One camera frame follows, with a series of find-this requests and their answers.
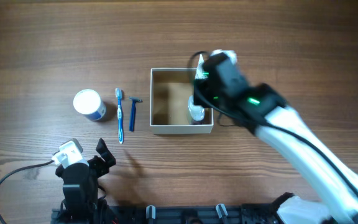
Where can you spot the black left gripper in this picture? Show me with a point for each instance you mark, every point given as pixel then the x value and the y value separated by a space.
pixel 102 168

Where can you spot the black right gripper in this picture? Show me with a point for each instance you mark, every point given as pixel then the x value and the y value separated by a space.
pixel 202 86

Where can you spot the white cream tube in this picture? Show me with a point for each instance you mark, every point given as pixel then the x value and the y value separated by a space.
pixel 199 70

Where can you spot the clear spray bottle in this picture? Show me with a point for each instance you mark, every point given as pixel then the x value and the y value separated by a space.
pixel 195 113

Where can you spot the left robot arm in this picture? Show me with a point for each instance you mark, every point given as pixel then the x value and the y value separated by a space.
pixel 80 184

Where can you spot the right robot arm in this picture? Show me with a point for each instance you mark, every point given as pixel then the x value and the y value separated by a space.
pixel 269 117

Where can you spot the cotton swab tub blue label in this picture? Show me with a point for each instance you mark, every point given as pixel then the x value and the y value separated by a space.
pixel 89 103

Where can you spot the white cardboard box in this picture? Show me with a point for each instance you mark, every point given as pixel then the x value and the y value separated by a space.
pixel 170 89

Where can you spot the blue white toothbrush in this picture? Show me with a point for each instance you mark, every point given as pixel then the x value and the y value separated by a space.
pixel 118 94

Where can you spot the blue disposable razor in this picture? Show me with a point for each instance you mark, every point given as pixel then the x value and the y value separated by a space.
pixel 133 112

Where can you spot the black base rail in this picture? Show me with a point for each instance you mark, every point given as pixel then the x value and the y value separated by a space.
pixel 243 214

